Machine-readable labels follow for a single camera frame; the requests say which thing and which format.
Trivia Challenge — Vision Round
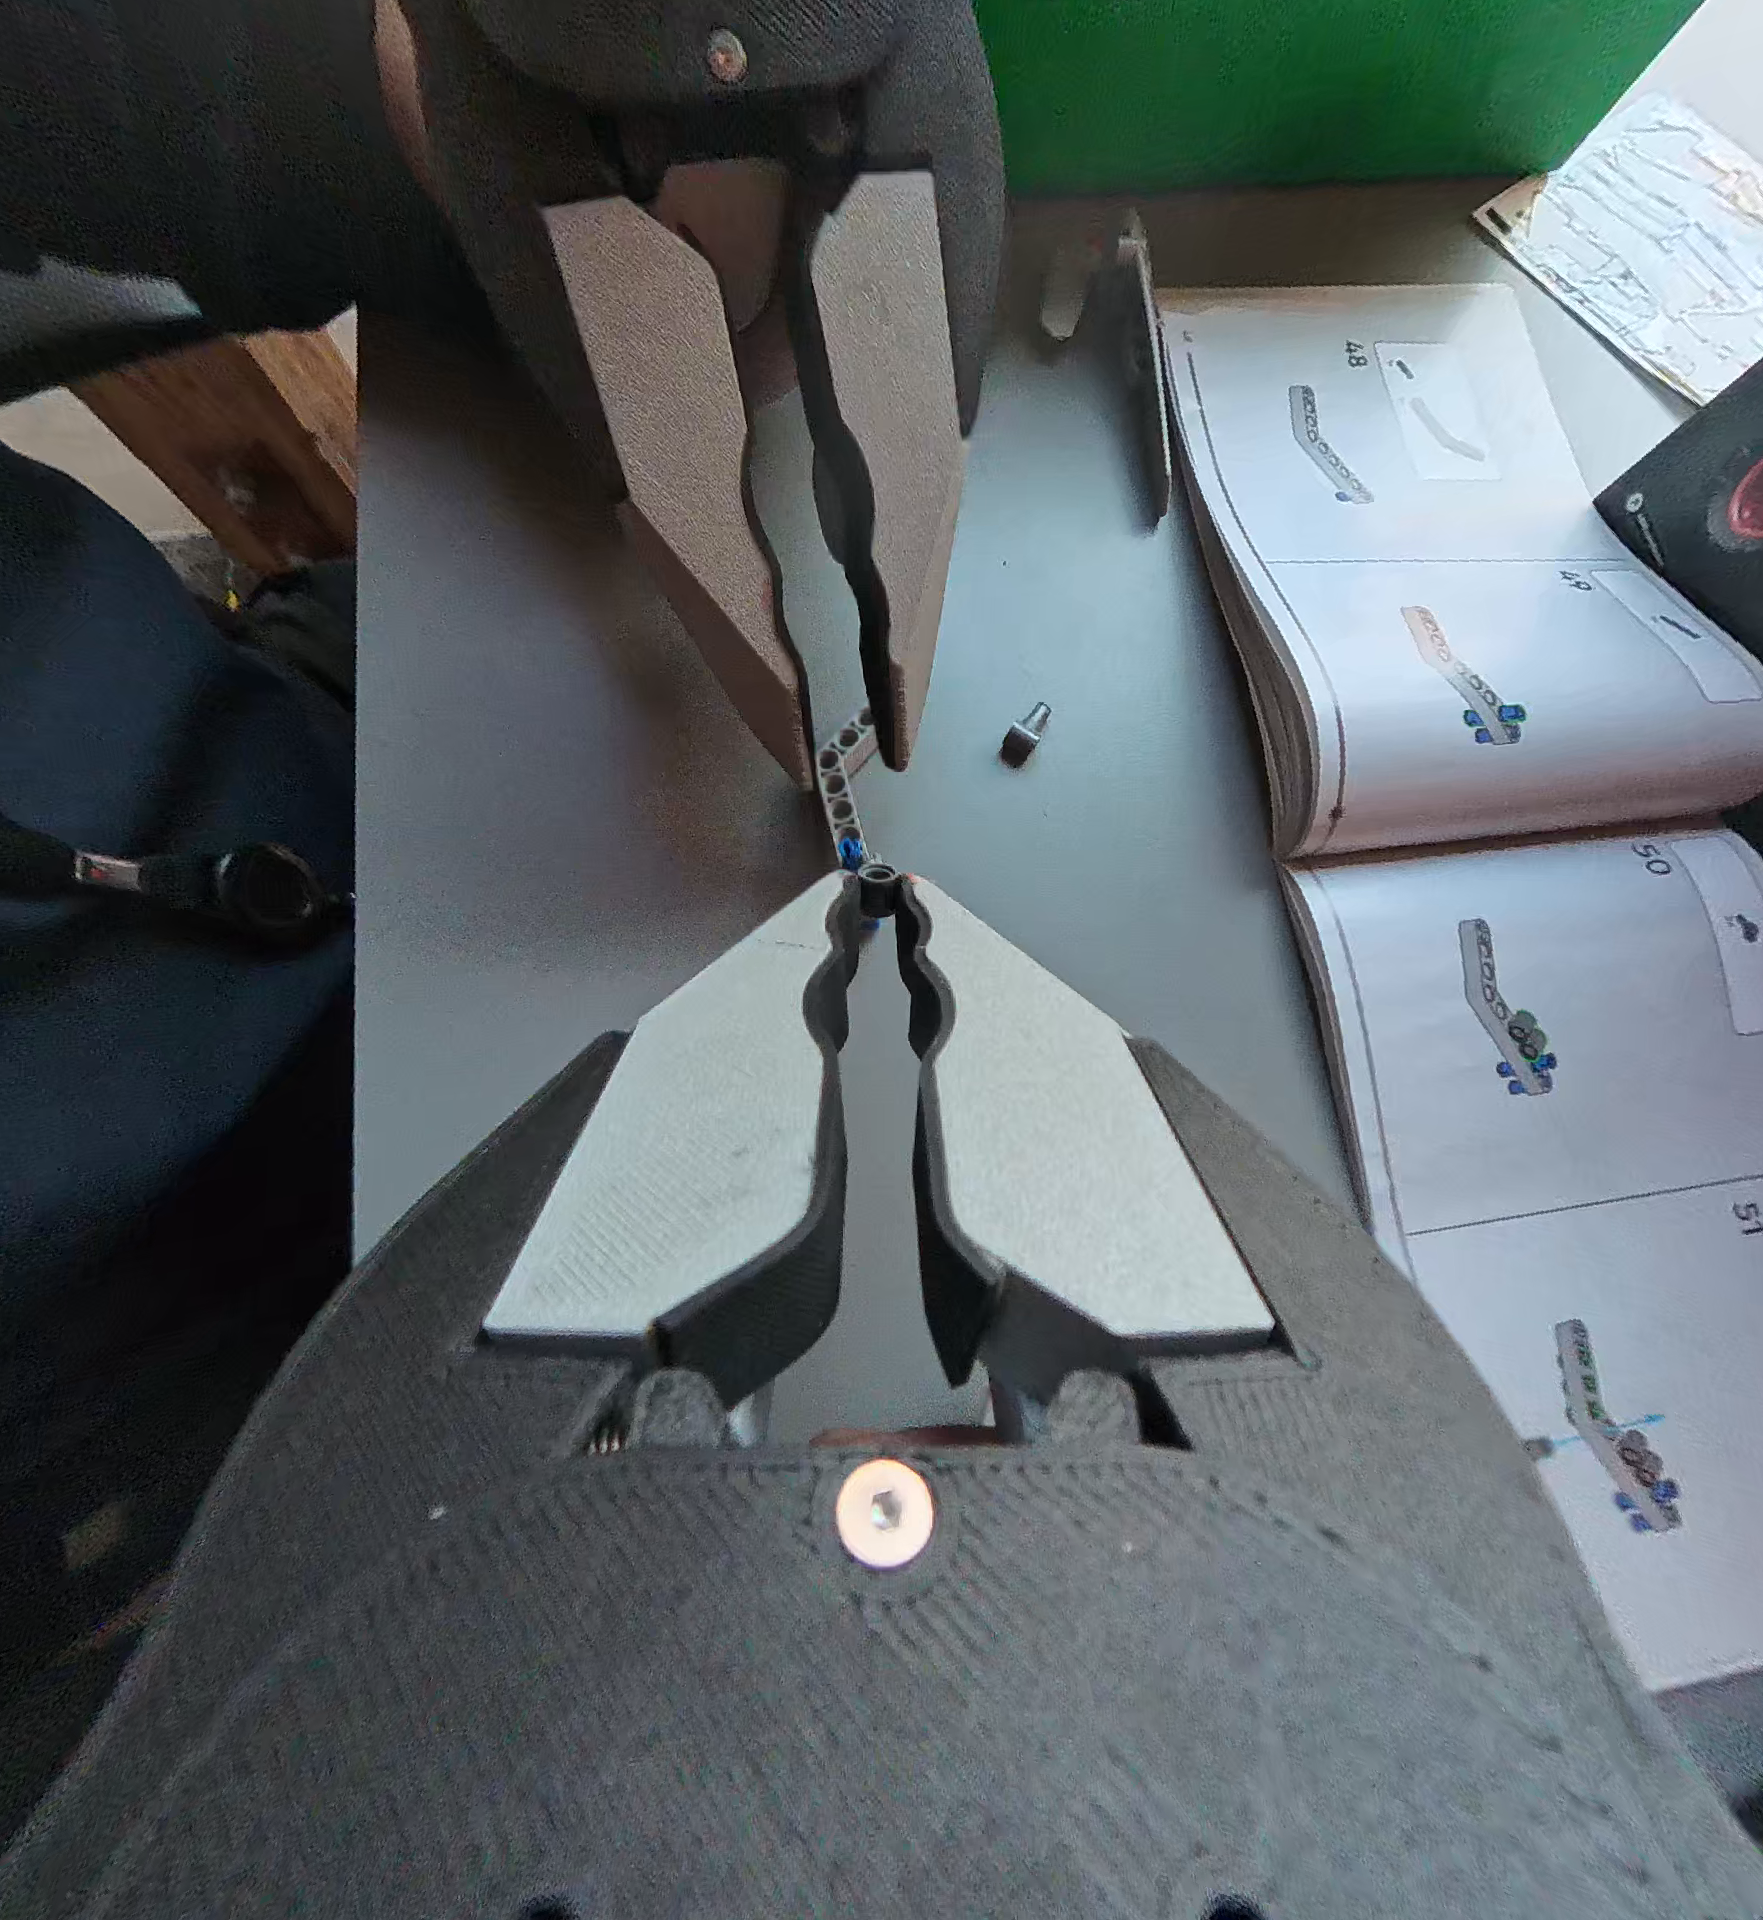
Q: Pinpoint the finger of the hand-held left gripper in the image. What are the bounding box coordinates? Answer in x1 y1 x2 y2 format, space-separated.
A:
544 191 820 792
780 166 970 776

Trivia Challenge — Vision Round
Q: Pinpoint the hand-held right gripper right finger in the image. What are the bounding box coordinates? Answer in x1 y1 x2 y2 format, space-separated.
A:
894 874 1285 1445

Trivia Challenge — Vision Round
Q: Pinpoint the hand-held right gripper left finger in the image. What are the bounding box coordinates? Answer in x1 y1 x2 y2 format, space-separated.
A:
478 872 852 1405

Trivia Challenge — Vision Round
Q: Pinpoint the grey bent lego beam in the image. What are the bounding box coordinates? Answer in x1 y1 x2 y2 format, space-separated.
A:
809 710 886 881

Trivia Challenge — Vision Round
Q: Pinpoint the person's left forearm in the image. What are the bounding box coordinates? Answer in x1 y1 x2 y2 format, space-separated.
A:
0 0 443 413

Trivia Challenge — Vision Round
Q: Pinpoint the open lego instruction booklet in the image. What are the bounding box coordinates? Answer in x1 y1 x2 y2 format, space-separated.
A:
1155 283 1763 1698

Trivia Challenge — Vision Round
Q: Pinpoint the grey flat stand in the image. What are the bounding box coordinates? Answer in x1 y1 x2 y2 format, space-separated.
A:
1041 210 1174 531

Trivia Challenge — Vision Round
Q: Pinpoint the green board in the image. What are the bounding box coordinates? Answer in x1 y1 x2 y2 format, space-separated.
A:
970 0 1710 194

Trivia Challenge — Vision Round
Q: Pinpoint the person's dark blue leg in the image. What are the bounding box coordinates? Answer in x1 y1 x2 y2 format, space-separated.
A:
0 254 364 1920

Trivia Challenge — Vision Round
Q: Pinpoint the white patterned sheet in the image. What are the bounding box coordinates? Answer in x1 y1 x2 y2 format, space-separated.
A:
1470 92 1763 405

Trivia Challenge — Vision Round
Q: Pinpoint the black cord with round end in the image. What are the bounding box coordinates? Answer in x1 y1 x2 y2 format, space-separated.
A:
0 792 350 950

